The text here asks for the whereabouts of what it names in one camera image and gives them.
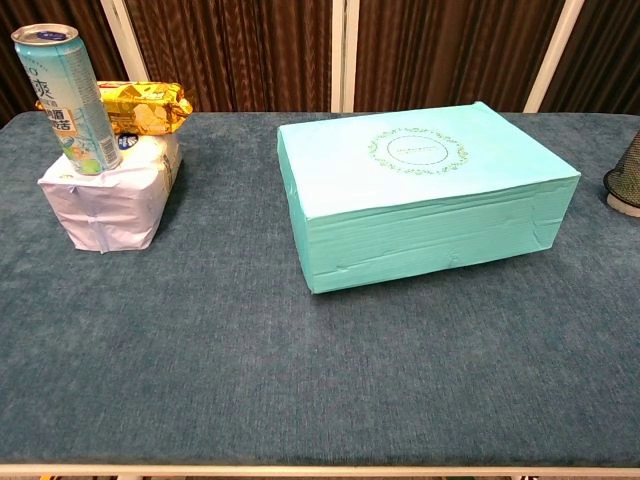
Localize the brown curtain panel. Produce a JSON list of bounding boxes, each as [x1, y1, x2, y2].
[[542, 0, 640, 115], [124, 0, 335, 114], [355, 0, 569, 114], [0, 0, 126, 126]]

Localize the black mesh cylinder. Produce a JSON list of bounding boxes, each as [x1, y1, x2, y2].
[[603, 128, 640, 219]]

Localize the light blue beverage can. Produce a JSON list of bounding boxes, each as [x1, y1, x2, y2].
[[10, 23, 124, 177]]

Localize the white partition post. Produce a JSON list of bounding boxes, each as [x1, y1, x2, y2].
[[331, 0, 360, 114], [522, 0, 587, 114], [99, 0, 151, 85]]

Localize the golden snack packet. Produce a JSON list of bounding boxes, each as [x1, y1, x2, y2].
[[35, 80, 194, 137]]

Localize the blue table cloth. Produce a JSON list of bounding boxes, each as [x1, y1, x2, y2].
[[0, 110, 640, 469]]

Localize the light blue shoe box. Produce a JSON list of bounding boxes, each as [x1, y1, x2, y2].
[[277, 101, 582, 296]]

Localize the white tissue pack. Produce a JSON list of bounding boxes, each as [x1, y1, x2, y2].
[[37, 132, 183, 255]]

